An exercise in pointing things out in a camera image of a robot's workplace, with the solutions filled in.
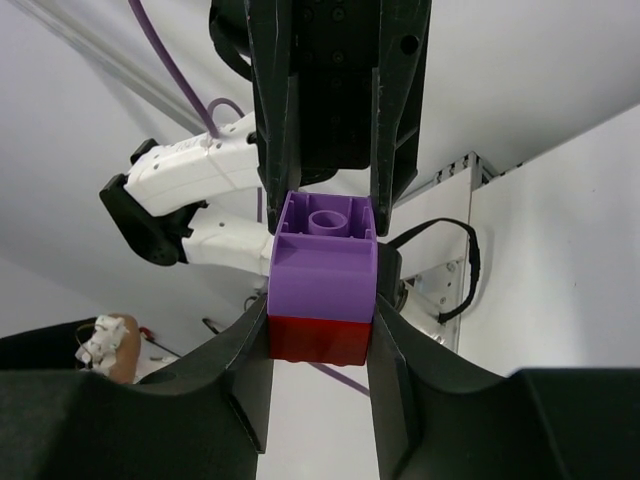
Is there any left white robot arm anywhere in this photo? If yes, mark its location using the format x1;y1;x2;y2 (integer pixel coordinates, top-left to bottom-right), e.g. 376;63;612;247
100;1;432;276

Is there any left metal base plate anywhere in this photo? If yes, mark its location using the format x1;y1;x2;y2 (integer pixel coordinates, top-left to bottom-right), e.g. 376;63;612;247
400;259;469;353

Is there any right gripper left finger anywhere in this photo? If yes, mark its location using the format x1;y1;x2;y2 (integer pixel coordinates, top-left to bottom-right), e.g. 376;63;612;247
1;299;273;479

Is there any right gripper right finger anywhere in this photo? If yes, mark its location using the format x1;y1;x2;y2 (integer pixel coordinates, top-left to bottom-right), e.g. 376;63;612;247
367;299;639;479

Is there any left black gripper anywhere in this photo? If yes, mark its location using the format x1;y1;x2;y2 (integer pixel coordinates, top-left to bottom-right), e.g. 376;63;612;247
209;1;431;236

